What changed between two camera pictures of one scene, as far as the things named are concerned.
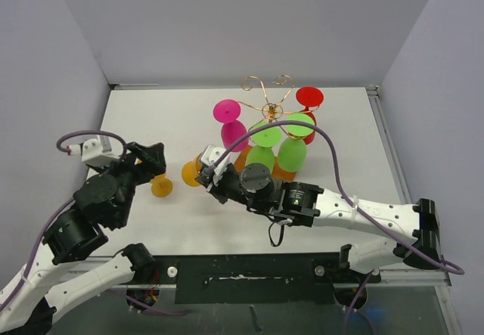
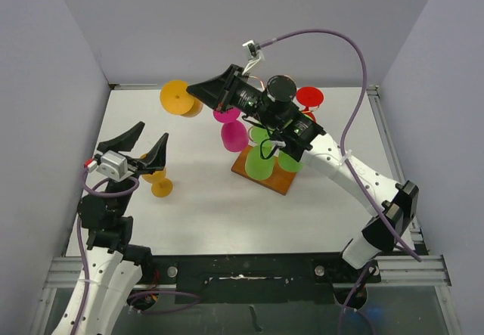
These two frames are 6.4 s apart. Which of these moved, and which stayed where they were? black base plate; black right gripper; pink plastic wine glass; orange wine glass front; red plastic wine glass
Moved: black right gripper; orange wine glass front
Stayed: black base plate; red plastic wine glass; pink plastic wine glass
